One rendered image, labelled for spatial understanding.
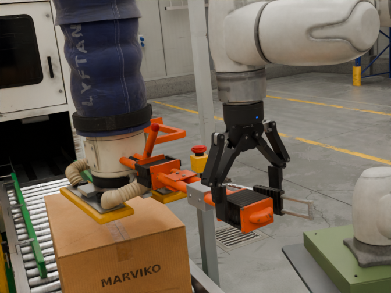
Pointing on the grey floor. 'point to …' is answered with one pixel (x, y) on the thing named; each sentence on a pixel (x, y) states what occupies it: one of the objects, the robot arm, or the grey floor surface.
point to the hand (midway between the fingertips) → (249, 203)
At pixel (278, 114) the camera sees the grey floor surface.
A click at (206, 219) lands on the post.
